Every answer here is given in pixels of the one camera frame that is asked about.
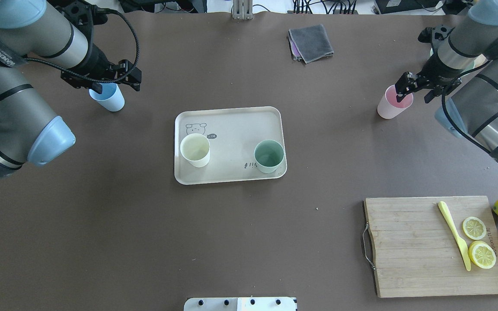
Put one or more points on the cream rabbit tray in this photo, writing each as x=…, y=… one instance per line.
x=233, y=134

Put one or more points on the wooden cutting board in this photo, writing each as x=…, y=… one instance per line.
x=413, y=252

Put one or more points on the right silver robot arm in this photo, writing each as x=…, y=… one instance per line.
x=471, y=110

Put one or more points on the aluminium frame post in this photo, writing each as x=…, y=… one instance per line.
x=242, y=9

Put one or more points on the green bowl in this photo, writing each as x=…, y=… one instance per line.
x=470, y=65

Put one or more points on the cream cup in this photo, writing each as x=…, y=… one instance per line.
x=195, y=148

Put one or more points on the green cup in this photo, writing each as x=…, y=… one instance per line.
x=268, y=154

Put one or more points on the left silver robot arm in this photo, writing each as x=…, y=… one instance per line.
x=58, y=34

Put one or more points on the blue cup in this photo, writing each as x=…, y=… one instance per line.
x=111, y=97

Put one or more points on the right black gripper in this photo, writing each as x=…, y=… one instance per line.
x=436, y=71

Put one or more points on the pink cup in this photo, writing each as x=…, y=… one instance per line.
x=389, y=107

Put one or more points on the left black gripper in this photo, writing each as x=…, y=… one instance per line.
x=96, y=60

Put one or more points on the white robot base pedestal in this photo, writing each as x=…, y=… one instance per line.
x=272, y=303

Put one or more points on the grey folded cloth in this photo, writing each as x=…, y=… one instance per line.
x=310, y=43

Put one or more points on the lemon slice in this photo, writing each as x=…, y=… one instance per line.
x=482, y=255
x=474, y=228

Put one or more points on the yellow plastic knife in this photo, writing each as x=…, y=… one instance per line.
x=462, y=245

